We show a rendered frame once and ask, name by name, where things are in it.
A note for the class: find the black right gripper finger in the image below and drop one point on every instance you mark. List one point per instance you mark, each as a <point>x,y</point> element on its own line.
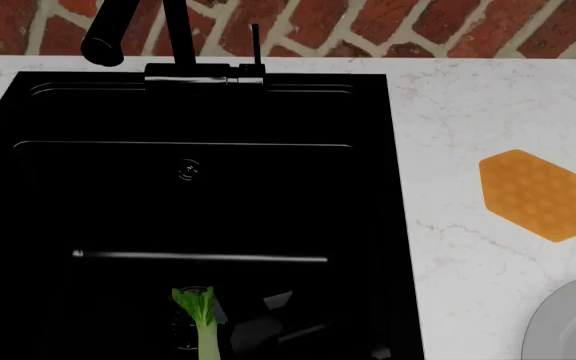
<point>221,311</point>
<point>277,299</point>

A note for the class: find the green bok choy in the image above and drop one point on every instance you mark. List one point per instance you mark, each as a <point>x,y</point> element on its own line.
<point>207,326</point>

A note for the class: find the round sink overflow fitting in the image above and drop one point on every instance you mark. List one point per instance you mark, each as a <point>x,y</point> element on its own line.
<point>188,169</point>

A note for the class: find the black kitchen sink basin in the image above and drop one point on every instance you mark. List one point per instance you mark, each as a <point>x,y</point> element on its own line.
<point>288,112</point>

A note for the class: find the grey round plate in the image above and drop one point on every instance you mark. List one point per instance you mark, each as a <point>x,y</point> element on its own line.
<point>568,326</point>

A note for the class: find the orange hexagonal silicone mat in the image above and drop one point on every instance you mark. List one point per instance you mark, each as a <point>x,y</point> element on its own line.
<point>538,195</point>

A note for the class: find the black kitchen faucet spout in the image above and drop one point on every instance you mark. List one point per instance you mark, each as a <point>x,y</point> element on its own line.
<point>175,33</point>

